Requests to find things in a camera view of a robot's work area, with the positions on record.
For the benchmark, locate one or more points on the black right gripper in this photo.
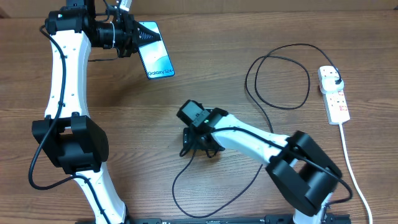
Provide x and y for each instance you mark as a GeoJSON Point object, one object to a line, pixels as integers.
{"type": "Point", "coordinates": [193, 142]}

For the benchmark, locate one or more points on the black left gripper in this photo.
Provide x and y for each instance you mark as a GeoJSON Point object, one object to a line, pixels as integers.
{"type": "Point", "coordinates": [132, 30]}

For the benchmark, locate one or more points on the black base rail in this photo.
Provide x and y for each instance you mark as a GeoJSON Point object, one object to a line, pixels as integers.
{"type": "Point", "coordinates": [268, 219]}

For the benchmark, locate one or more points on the white charger plug adapter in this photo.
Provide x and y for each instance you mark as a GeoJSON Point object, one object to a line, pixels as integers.
{"type": "Point", "coordinates": [330, 85]}

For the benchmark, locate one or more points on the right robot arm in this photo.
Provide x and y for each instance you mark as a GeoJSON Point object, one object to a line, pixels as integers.
{"type": "Point", "coordinates": [300, 169]}

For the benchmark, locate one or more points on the blue Galaxy smartphone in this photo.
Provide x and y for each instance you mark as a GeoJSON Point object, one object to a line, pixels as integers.
{"type": "Point", "coordinates": [154, 56]}

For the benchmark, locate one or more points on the white power strip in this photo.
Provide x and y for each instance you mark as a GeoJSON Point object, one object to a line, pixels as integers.
{"type": "Point", "coordinates": [335, 103]}

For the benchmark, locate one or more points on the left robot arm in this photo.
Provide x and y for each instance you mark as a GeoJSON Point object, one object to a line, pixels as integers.
{"type": "Point", "coordinates": [67, 135]}

